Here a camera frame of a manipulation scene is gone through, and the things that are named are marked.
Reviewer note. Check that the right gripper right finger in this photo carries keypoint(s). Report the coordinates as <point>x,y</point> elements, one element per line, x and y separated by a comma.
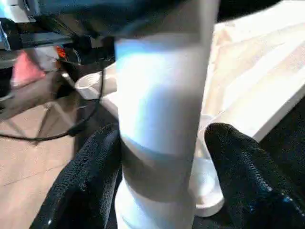
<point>257,200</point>

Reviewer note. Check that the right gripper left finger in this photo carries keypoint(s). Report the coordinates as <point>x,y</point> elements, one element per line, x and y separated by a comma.
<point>81,191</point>

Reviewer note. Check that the white plastic table leg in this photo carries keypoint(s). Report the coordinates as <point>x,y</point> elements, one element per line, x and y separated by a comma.
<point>162,119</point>

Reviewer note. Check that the white plastic table top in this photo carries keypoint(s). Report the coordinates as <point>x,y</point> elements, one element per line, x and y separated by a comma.
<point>257,71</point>

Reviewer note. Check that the black mat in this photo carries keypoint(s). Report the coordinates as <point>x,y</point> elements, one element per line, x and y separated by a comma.
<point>290,138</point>

